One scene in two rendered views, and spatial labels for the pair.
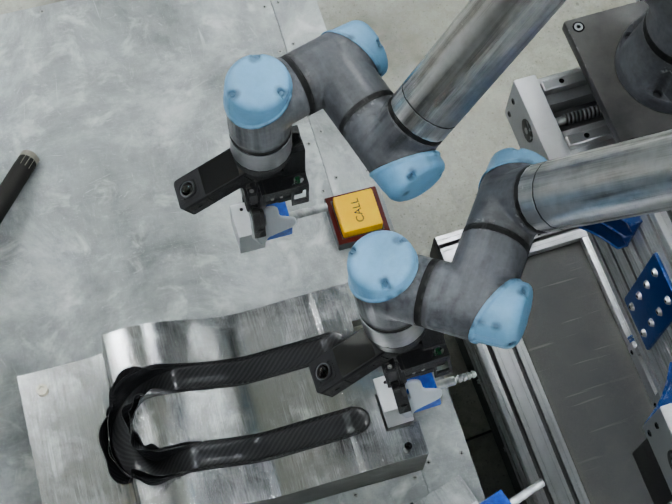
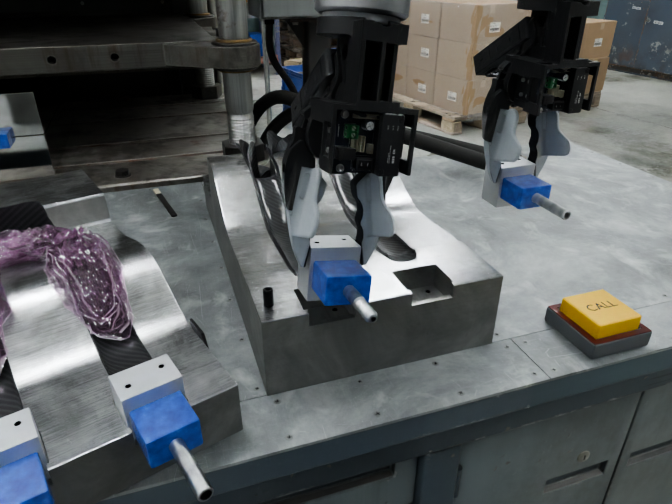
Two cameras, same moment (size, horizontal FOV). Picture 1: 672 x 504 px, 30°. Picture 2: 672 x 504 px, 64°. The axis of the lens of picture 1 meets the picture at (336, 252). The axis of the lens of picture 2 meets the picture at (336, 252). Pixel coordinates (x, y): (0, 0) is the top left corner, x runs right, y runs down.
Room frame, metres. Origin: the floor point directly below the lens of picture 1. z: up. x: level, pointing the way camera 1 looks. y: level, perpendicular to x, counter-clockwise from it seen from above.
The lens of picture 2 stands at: (0.49, -0.54, 1.18)
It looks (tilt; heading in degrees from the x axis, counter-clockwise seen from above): 28 degrees down; 91
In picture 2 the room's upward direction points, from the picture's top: straight up
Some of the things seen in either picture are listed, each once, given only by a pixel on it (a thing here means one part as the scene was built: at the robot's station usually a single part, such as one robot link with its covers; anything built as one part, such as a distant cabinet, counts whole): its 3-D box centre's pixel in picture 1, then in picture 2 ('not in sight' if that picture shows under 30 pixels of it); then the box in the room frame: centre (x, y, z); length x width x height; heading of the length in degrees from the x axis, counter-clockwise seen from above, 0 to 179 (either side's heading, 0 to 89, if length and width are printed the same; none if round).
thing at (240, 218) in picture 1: (281, 218); (530, 194); (0.73, 0.08, 0.93); 0.13 x 0.05 x 0.05; 110
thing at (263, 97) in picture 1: (260, 103); not in sight; (0.72, 0.10, 1.25); 0.09 x 0.08 x 0.11; 126
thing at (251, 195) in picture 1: (268, 167); (547, 56); (0.72, 0.09, 1.09); 0.09 x 0.08 x 0.12; 109
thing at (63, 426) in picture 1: (219, 415); (317, 217); (0.46, 0.14, 0.87); 0.50 x 0.26 x 0.14; 109
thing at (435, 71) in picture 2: not in sight; (449, 58); (1.41, 4.29, 0.47); 1.22 x 0.80 x 0.94; 119
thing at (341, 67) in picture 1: (341, 76); not in sight; (0.76, 0.01, 1.25); 0.11 x 0.11 x 0.08; 36
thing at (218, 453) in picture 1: (230, 409); (312, 189); (0.46, 0.12, 0.92); 0.35 x 0.16 x 0.09; 109
